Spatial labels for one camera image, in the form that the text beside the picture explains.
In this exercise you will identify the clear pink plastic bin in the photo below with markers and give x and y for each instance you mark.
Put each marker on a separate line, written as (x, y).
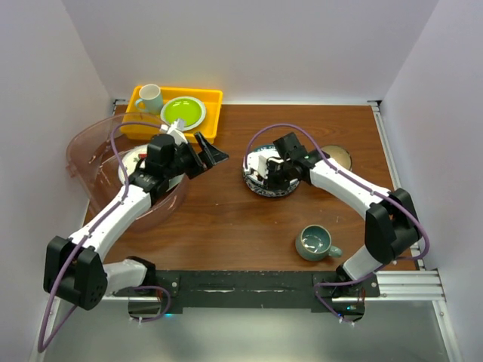
(92, 161)

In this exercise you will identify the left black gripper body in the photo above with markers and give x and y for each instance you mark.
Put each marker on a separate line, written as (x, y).
(186, 161)

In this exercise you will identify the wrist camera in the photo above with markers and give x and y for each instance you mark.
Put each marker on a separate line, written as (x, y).
(268, 165)
(175, 130)

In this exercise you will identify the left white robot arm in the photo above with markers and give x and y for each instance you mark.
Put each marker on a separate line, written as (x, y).
(74, 268)

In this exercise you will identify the teal ceramic mug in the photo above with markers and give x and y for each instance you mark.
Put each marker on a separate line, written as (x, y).
(314, 243)

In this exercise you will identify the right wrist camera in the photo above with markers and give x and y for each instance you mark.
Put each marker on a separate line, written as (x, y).
(268, 165)

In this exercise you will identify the lime green plate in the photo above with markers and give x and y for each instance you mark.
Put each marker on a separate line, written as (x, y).
(190, 109)

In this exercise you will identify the cream patterned bowl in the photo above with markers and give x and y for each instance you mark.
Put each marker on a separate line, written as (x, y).
(340, 155)

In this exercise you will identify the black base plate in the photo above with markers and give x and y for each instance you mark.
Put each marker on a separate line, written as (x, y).
(263, 289)

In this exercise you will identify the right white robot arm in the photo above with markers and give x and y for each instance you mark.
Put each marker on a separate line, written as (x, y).
(391, 223)

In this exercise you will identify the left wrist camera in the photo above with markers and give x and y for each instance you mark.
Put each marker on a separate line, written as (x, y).
(175, 130)

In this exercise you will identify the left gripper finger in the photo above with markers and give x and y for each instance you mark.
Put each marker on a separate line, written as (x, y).
(204, 144)
(212, 156)

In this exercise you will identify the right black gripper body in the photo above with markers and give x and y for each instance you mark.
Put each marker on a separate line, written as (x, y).
(287, 175)

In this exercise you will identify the watermelon plate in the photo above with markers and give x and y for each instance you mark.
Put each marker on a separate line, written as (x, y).
(250, 168)
(131, 157)

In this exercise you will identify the pale green white mug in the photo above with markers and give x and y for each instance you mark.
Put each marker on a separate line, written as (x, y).
(150, 99)

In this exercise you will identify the dark floral plate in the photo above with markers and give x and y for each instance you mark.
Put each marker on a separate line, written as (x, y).
(270, 193)

